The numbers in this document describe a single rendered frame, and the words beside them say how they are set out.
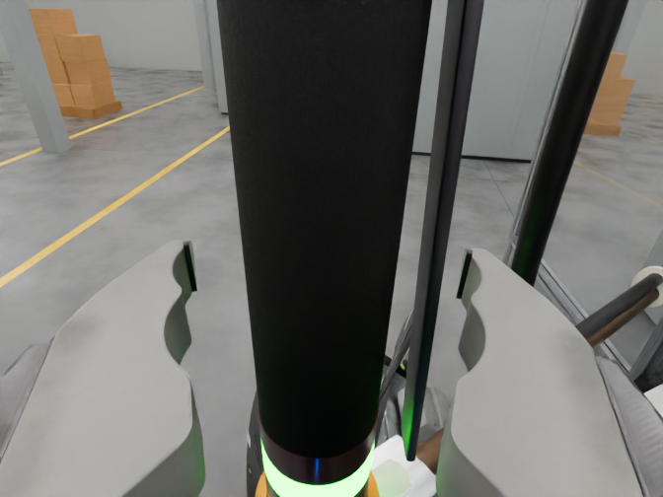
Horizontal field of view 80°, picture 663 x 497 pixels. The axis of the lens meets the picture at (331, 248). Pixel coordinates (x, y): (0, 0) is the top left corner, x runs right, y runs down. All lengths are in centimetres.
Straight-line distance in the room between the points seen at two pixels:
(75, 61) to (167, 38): 593
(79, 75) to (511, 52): 661
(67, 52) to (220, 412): 701
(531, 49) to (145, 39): 1113
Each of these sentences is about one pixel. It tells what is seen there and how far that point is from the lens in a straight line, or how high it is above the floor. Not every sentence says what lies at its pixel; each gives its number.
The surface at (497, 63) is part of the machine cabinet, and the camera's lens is 566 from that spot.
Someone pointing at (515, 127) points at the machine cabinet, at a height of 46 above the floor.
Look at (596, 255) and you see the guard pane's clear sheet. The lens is 129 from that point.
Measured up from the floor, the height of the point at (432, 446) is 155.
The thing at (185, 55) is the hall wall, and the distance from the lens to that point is 1371.
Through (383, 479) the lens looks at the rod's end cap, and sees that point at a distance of 19.
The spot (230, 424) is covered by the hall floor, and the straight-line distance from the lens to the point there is 215.
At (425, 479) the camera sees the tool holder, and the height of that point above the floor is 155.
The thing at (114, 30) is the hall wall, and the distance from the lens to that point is 1473.
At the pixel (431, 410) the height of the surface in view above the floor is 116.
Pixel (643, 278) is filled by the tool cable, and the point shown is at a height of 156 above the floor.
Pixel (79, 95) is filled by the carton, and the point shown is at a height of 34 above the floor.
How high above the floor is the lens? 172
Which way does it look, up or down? 31 degrees down
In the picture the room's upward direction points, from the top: 2 degrees clockwise
